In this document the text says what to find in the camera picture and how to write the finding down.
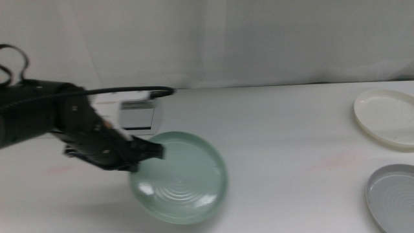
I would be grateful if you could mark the white shallow bowl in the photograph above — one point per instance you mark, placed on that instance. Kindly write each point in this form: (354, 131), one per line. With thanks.
(385, 116)

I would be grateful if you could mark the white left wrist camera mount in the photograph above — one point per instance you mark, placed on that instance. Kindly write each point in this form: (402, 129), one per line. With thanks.
(129, 96)

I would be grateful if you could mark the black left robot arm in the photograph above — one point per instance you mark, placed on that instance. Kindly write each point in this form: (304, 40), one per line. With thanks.
(29, 113)

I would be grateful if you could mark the grey shallow bowl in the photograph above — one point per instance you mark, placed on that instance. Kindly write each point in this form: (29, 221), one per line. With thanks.
(394, 197)

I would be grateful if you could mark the pale green shallow bowl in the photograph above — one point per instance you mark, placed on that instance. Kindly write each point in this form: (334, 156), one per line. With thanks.
(187, 181)

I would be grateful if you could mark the white backdrop curtain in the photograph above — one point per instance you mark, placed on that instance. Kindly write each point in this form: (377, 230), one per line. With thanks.
(226, 39)

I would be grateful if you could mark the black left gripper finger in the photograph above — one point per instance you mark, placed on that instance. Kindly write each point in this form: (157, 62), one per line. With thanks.
(148, 150)
(133, 167)

